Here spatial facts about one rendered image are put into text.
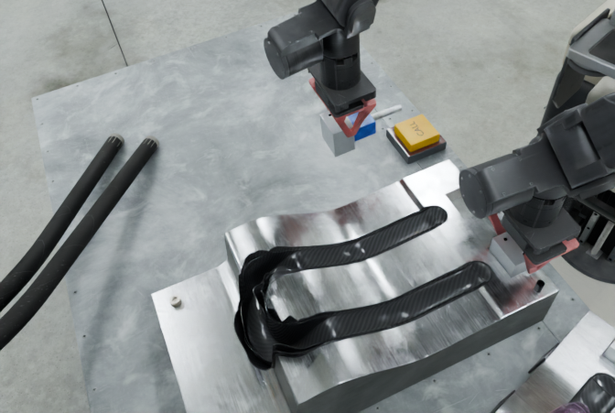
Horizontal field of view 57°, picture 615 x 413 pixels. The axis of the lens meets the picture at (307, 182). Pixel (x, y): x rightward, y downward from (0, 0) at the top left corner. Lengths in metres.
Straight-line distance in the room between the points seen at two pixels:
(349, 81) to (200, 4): 2.26
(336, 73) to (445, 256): 0.30
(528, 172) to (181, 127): 0.73
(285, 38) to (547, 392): 0.53
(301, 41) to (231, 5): 2.26
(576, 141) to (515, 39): 2.12
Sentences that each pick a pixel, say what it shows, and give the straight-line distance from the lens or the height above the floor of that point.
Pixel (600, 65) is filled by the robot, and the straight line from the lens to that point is 0.91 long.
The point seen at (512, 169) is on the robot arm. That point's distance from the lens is 0.62.
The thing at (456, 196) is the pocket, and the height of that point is 0.87.
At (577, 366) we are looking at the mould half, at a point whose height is 0.85.
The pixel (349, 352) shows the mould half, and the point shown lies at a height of 0.92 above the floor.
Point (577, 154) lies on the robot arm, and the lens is 0.60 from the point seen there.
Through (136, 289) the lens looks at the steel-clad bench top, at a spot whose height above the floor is 0.80.
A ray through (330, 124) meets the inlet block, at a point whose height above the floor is 0.96.
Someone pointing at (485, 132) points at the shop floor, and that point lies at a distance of 2.25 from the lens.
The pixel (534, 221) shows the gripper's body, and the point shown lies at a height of 1.01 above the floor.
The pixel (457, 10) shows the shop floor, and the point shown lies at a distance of 2.84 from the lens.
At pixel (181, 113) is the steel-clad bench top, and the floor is 0.80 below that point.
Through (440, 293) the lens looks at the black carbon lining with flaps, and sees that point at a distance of 0.80.
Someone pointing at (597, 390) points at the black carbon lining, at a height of 0.85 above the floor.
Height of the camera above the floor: 1.58
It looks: 50 degrees down
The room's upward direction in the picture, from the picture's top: 7 degrees counter-clockwise
